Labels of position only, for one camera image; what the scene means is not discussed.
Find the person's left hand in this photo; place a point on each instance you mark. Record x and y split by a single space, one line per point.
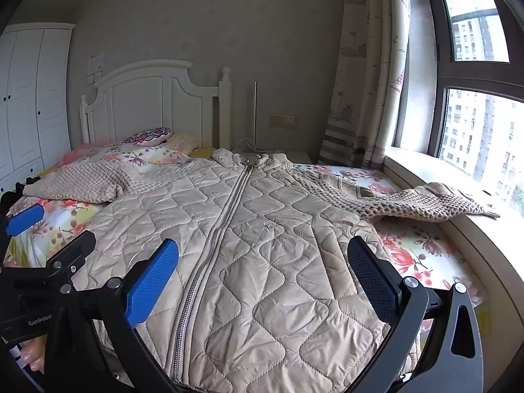
33 356

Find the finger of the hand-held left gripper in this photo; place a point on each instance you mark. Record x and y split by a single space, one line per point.
69 254
25 219

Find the white bed headboard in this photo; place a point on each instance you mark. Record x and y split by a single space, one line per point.
155 98

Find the beige cushion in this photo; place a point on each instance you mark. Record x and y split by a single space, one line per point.
183 142

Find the purple patterned cushion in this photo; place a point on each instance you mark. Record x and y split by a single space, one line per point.
148 136

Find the yellow pillow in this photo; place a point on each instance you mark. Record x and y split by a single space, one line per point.
202 152

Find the white wardrobe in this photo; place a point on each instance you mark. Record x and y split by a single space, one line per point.
32 102

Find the dark framed window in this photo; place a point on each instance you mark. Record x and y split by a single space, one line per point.
483 123

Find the wall socket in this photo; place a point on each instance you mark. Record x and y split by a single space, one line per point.
282 120

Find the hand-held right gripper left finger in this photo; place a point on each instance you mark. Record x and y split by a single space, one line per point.
151 282

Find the beige waffle blanket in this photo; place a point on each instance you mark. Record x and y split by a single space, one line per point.
262 233

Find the floral bed sheet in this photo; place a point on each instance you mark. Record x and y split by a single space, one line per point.
425 249

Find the floral pillow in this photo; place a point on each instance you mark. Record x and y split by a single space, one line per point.
135 155

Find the thin metal rod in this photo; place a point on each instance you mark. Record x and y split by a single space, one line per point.
255 114

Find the stone windowsill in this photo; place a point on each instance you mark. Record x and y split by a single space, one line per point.
491 245

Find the paper wall notice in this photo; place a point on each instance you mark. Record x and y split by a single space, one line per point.
95 67

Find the printed striped curtain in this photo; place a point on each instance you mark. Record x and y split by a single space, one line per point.
368 69

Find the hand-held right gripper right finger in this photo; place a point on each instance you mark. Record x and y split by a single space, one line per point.
370 278

